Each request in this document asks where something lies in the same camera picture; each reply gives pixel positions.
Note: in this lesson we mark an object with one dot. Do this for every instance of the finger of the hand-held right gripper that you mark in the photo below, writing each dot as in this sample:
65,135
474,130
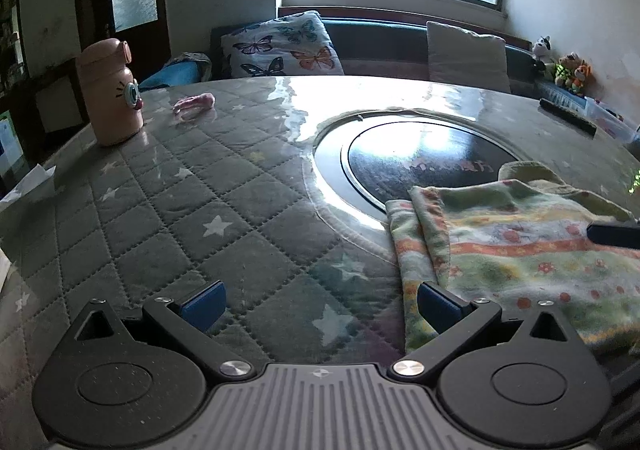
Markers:
612,235

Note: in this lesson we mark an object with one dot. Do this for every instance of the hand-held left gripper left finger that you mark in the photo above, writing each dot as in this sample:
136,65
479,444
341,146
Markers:
204,304

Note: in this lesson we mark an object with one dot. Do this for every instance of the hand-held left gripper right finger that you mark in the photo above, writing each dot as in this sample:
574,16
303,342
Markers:
437,305

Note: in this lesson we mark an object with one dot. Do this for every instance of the patterned pastel children's jacket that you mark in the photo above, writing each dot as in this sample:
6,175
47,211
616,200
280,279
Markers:
515,250

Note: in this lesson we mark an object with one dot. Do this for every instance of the clear plastic storage box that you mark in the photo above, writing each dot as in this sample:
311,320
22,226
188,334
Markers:
612,122

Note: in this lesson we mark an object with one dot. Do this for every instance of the black remote control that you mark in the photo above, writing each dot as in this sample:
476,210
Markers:
567,115

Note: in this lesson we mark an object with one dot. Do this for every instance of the round black table inset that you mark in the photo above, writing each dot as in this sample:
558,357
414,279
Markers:
400,160

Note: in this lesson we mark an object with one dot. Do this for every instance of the orange fox plush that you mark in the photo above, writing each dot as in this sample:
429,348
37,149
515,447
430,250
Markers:
582,77

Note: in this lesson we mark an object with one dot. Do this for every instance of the brown bear plush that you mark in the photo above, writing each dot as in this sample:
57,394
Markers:
567,70

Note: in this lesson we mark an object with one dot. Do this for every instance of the black and white cow plush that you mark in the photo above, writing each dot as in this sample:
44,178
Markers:
541,52

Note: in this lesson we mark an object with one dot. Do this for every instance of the small pink soft toy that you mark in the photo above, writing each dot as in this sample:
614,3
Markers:
195,102

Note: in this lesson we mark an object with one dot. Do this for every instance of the white paper sheet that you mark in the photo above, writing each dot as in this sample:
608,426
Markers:
27,185

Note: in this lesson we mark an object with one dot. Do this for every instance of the pink cartoon face bottle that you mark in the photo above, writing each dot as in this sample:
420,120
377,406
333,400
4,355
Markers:
112,100

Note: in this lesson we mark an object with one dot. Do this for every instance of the plain grey pillow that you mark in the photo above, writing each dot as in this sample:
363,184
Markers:
467,57

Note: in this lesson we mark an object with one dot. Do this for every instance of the blue folded cushion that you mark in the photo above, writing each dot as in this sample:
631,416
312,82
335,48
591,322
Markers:
170,75

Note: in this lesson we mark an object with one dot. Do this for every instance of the dark wooden chair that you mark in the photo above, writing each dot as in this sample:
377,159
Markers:
57,100

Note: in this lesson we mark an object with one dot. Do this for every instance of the tablet screen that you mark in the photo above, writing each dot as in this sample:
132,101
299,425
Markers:
9,145

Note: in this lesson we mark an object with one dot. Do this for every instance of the dark blue sofa bench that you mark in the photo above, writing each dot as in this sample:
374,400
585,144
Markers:
380,42

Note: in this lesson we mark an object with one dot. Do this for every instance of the butterfly print pillow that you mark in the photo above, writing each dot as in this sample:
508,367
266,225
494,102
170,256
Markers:
285,45

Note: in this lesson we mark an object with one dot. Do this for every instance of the dark display shelf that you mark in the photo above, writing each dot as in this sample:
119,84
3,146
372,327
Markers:
9,30

